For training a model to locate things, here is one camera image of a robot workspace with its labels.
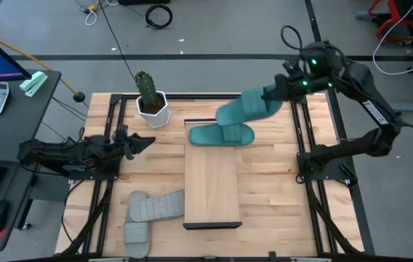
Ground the black desk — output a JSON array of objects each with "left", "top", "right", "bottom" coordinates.
[{"left": 0, "top": 68, "right": 63, "bottom": 253}]

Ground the long white cable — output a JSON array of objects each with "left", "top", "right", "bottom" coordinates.
[{"left": 372, "top": 0, "right": 413, "bottom": 76}]

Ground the yellow sleeved cable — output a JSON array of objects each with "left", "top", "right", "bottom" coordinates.
[{"left": 0, "top": 28, "right": 88, "bottom": 108}]

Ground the grey slide sandal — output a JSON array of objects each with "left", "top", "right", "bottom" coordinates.
[
  {"left": 129, "top": 188, "right": 186, "bottom": 223},
  {"left": 122, "top": 190, "right": 153, "bottom": 260}
]

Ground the thin black cable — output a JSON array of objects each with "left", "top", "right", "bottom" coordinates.
[{"left": 97, "top": 0, "right": 137, "bottom": 81}]

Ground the right arm cable loop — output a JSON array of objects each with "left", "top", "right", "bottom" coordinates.
[{"left": 280, "top": 25, "right": 305, "bottom": 52}]

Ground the white plant pot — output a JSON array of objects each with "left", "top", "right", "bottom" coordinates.
[{"left": 135, "top": 90, "right": 172, "bottom": 130}]

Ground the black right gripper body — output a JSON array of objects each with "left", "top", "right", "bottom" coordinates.
[{"left": 275, "top": 71, "right": 305, "bottom": 103}]

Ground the wooden shelf with black frame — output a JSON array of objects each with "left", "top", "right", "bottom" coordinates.
[{"left": 183, "top": 118, "right": 244, "bottom": 231}]

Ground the red frame cart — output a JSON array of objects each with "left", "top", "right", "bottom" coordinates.
[{"left": 355, "top": 0, "right": 413, "bottom": 48}]

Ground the black aluminium table frame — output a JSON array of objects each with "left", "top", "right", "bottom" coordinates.
[{"left": 56, "top": 92, "right": 374, "bottom": 262}]

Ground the short white cable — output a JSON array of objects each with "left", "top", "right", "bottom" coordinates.
[{"left": 84, "top": 7, "right": 100, "bottom": 28}]

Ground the grey floor foot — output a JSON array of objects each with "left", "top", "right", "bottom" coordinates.
[{"left": 382, "top": 100, "right": 413, "bottom": 114}]

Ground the coiled black cable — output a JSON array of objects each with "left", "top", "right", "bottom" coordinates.
[{"left": 144, "top": 3, "right": 175, "bottom": 31}]

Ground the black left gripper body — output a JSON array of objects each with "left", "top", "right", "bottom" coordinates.
[{"left": 111, "top": 124, "right": 137, "bottom": 162}]

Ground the green cactus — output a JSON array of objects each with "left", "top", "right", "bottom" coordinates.
[{"left": 134, "top": 70, "right": 162, "bottom": 111}]

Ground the black box on floor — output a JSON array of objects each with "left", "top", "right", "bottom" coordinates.
[{"left": 117, "top": 0, "right": 172, "bottom": 7}]

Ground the teal slide sandal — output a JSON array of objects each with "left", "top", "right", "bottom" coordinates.
[
  {"left": 188, "top": 122, "right": 256, "bottom": 148},
  {"left": 214, "top": 84, "right": 284, "bottom": 127}
]

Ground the mint green stapler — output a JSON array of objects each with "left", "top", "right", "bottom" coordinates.
[{"left": 18, "top": 70, "right": 49, "bottom": 98}]

